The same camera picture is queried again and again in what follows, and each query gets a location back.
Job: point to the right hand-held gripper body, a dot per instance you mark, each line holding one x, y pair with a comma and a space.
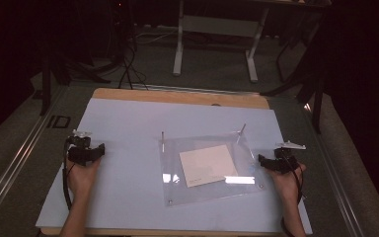
288, 153

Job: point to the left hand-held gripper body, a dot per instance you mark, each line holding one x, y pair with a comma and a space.
79, 141

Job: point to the photo card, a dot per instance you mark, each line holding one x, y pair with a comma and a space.
207, 164

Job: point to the person's left hand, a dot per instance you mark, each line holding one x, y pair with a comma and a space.
82, 179

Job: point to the person's right hand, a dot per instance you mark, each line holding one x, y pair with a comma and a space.
288, 187

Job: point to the black metal stand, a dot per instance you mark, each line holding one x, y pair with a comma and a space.
46, 82
309, 89

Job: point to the black floor bracket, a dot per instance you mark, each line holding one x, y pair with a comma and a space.
59, 121

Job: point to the white metal desk frame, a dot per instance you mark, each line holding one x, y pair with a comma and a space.
215, 28

